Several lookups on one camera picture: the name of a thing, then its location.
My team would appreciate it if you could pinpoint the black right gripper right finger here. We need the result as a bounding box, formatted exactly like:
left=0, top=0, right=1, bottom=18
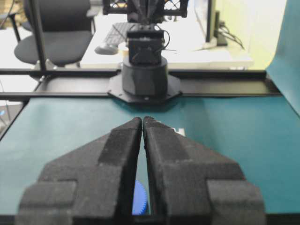
left=142, top=117, right=266, bottom=225

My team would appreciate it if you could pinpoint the black keyboard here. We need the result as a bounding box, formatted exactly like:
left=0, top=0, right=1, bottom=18
left=104, top=22, right=137, bottom=46

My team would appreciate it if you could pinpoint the small blue gear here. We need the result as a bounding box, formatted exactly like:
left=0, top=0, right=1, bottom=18
left=132, top=180, right=148, bottom=215

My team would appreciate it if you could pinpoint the grey computer mouse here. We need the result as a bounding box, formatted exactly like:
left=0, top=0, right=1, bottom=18
left=95, top=44, right=118, bottom=55

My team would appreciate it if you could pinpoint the black aluminium frame rail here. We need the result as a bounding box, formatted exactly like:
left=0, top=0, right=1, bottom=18
left=0, top=69, right=281, bottom=104

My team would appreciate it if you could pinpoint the black vertical frame post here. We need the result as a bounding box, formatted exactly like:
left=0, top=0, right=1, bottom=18
left=26, top=0, right=47, bottom=72

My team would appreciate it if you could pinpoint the black office chair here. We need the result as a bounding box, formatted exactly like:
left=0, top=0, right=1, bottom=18
left=9, top=0, right=97, bottom=68

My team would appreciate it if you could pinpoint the black monitor stand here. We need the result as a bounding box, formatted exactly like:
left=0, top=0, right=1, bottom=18
left=204, top=0, right=228, bottom=46

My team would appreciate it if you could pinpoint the teal backdrop sheet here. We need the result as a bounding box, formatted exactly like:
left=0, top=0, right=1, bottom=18
left=267, top=0, right=300, bottom=114

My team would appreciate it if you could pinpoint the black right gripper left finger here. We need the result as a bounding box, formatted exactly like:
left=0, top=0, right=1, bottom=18
left=15, top=117, right=142, bottom=225

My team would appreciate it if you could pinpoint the white desk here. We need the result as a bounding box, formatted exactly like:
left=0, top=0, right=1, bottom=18
left=80, top=10, right=254, bottom=69

